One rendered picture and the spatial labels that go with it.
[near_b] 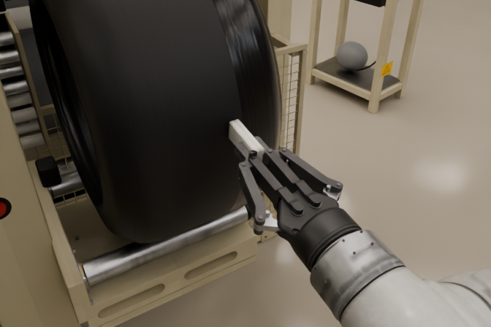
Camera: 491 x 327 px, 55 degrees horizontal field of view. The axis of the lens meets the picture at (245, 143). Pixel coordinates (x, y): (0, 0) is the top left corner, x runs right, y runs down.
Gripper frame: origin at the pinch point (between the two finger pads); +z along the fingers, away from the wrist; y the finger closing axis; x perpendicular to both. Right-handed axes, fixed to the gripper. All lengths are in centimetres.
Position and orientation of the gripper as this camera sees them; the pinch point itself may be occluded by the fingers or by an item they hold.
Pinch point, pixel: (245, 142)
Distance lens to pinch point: 64.5
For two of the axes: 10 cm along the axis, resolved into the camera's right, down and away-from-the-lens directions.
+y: -8.6, 2.9, -4.3
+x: -0.8, 7.4, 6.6
